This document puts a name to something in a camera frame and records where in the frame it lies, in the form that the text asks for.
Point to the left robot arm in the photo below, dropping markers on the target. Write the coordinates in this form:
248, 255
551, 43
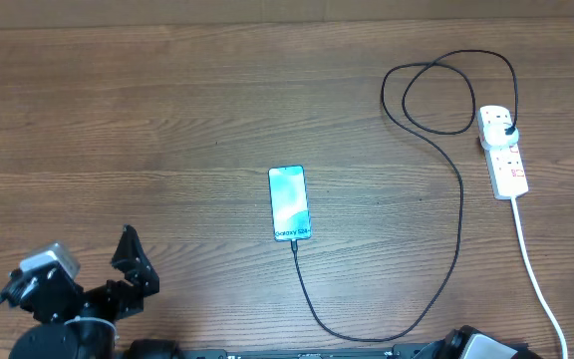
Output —
76, 323

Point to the blue Samsung Galaxy smartphone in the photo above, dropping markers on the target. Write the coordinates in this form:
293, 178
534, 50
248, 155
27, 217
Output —
291, 217

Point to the white charger plug adapter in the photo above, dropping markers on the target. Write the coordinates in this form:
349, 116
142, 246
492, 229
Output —
496, 137

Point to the white power strip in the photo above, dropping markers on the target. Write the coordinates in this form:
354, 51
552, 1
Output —
505, 166

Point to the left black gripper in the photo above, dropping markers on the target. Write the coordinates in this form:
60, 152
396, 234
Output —
139, 268

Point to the brown cardboard backdrop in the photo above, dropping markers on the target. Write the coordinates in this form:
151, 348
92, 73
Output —
32, 14

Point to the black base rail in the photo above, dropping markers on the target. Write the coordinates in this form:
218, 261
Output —
312, 353

